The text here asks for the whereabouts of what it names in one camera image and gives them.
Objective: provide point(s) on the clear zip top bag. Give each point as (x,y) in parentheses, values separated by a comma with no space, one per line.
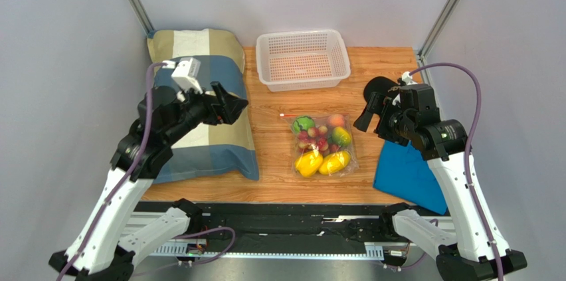
(321,119)

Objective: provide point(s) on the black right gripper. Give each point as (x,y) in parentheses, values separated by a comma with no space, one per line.
(381,109)

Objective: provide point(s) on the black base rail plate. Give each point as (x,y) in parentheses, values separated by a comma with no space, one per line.
(299,228)

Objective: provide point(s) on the blue cloth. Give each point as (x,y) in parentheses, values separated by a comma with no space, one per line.
(402,172)

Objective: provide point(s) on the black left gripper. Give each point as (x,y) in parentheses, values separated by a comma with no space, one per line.
(226,107)

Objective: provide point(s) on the black cap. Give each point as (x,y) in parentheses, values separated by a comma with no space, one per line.
(381,85)

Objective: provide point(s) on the white plastic basket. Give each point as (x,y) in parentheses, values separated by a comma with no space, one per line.
(301,60)

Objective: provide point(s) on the right aluminium frame post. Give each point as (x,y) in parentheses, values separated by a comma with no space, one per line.
(441,21)

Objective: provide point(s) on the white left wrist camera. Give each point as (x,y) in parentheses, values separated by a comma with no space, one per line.
(185,75)

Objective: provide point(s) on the green fake watermelon ball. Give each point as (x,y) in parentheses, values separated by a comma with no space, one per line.
(302,123)

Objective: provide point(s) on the orange fake peach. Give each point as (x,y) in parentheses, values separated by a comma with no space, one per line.
(336,120)

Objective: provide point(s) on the yellow fake bell pepper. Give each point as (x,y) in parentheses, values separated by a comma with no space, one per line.
(308,163)

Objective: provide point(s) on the red fake lychee bunch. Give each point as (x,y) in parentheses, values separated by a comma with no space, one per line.
(318,138)

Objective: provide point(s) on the yellow fake lemon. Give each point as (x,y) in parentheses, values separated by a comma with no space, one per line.
(334,163)

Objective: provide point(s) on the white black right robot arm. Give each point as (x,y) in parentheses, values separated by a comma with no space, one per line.
(476,250)

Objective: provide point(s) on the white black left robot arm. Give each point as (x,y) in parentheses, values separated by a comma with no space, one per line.
(101,251)

